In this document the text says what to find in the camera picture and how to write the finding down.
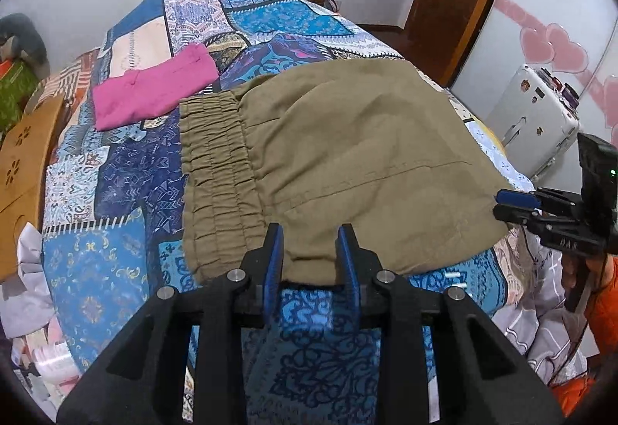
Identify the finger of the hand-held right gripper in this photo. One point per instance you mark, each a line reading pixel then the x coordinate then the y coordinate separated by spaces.
pixel 512 215
pixel 516 198

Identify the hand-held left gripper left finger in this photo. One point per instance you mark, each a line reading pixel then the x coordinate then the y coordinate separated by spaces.
pixel 273 261

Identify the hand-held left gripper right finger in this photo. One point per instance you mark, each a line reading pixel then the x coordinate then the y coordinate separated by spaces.
pixel 346 261

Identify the khaki pants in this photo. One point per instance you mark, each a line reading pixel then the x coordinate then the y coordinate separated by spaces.
pixel 347 154

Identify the person's right forearm orange sleeve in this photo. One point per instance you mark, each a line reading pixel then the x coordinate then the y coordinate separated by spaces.
pixel 606 309

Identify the folded pink pants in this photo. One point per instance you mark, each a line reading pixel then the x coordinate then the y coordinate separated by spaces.
pixel 149 91

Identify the person's right hand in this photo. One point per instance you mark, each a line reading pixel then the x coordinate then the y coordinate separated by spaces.
pixel 566 273

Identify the white suitcase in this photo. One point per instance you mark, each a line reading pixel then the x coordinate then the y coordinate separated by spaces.
pixel 538 125

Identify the white striped bed sheet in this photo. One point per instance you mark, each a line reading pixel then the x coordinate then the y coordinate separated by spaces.
pixel 536 309

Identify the blue patchwork bedspread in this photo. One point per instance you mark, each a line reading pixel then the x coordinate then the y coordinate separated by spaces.
pixel 120 212

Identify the wardrobe door with pink hearts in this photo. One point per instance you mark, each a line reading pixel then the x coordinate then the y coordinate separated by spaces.
pixel 555 9

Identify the pink plastic packet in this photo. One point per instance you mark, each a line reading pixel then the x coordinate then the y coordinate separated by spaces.
pixel 50 357

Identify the white crumpled cloth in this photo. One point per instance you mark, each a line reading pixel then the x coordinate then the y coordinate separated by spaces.
pixel 29 275

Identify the dark brown bag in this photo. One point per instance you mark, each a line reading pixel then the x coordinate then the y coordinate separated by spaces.
pixel 326 2

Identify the wooden folding table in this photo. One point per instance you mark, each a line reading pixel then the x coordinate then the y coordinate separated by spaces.
pixel 24 164

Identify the grey plush toy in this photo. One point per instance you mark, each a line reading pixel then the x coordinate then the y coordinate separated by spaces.
pixel 21 38

